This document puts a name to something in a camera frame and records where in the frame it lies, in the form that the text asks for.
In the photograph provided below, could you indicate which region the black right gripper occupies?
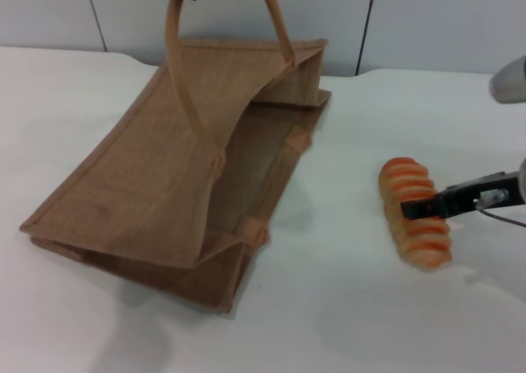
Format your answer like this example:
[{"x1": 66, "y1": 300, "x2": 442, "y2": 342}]
[{"x1": 399, "y1": 170, "x2": 526, "y2": 221}]

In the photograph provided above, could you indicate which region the orange ridged bread loaf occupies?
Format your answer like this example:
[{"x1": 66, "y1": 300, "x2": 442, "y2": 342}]
[{"x1": 377, "y1": 156, "x2": 454, "y2": 269}]

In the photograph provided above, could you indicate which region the brown jute handbag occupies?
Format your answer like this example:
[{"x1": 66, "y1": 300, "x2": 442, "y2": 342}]
[{"x1": 19, "y1": 0, "x2": 333, "y2": 315}]

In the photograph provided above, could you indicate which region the right arm cable connector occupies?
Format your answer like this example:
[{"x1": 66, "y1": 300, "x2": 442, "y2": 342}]
[{"x1": 474, "y1": 187, "x2": 526, "y2": 228}]

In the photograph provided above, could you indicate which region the right wrist camera housing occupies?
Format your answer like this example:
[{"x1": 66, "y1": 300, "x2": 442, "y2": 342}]
[{"x1": 488, "y1": 55, "x2": 526, "y2": 105}]

